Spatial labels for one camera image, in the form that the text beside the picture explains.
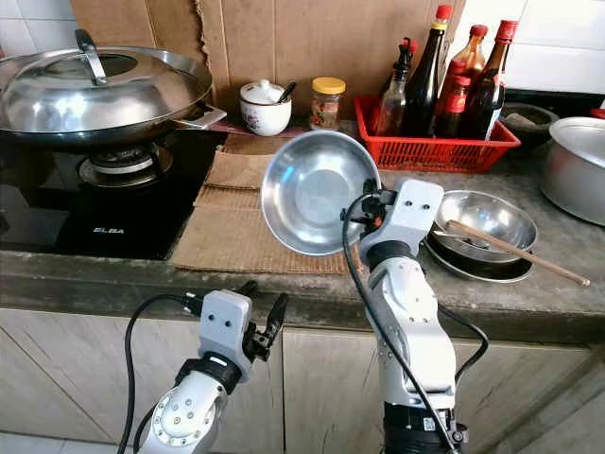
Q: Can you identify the dark red-capped sauce bottle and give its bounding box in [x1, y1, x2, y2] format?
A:
[463, 19, 519, 141]

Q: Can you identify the small red-labelled sauce bottle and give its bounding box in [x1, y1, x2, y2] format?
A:
[438, 74, 474, 140]

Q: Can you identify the red plastic basket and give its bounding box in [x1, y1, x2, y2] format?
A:
[354, 93, 523, 174]

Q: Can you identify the long black left arm cable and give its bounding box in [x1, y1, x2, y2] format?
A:
[118, 293, 207, 454]

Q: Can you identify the steel gas burner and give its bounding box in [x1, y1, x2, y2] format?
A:
[78, 144, 173, 188]

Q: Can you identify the light wood cabinet door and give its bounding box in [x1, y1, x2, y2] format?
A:
[0, 331, 100, 450]
[279, 326, 605, 454]
[0, 310, 289, 454]

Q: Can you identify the shallow steel bowl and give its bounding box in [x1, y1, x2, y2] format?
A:
[261, 130, 382, 256]

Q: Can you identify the narrow cardboard wall sheet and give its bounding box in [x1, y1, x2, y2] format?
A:
[68, 0, 201, 62]

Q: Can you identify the small cardboard mat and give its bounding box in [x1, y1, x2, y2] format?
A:
[206, 132, 280, 190]

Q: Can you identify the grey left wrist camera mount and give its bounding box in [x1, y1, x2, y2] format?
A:
[199, 290, 254, 375]

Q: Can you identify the short black right arm cable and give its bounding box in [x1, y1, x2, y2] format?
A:
[440, 305, 490, 384]

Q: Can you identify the steel wok lid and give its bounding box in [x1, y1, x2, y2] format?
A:
[0, 28, 185, 135]

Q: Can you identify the long black arm cable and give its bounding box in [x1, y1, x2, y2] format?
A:
[118, 293, 207, 454]
[342, 194, 459, 454]

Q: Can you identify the dark black-capped bottle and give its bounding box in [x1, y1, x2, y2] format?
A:
[383, 36, 419, 96]

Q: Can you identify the small clear glass bottle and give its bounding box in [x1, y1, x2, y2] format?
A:
[376, 64, 412, 136]

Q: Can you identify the short black arm cable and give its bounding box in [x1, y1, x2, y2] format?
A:
[440, 305, 490, 384]
[125, 402, 166, 454]

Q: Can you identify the short black left arm cable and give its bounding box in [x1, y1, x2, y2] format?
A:
[125, 402, 166, 454]

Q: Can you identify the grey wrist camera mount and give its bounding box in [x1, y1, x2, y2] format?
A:
[199, 290, 254, 375]
[373, 178, 445, 252]

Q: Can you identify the large steel wok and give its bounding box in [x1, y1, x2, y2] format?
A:
[0, 45, 228, 152]

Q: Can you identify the wooden chopstick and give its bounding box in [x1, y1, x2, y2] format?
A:
[447, 219, 592, 287]

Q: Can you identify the large aluminium pot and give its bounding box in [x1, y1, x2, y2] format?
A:
[539, 115, 605, 226]

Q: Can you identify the orange red-capped sauce bottle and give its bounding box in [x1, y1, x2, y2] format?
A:
[440, 24, 488, 100]

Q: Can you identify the black glass gas hob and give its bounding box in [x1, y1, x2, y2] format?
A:
[0, 128, 220, 261]

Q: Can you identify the wide cardboard wall sheet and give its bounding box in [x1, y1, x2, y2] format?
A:
[197, 0, 464, 110]

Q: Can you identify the white ceramic lidded pot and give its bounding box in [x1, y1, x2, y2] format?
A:
[239, 79, 292, 136]

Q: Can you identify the yellow-lidded spice jar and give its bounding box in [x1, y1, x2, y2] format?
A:
[309, 76, 348, 131]

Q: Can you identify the long black right arm cable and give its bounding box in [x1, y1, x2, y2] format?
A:
[342, 194, 459, 454]

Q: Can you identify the dark stone mortar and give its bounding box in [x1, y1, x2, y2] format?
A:
[501, 102, 561, 145]

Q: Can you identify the tall dark yellow-necked sauce bottle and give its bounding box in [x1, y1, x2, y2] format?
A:
[402, 5, 453, 138]

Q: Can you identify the deep steel bowl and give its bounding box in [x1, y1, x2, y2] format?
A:
[435, 189, 538, 266]

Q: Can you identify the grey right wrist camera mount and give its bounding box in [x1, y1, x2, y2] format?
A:
[373, 178, 445, 252]

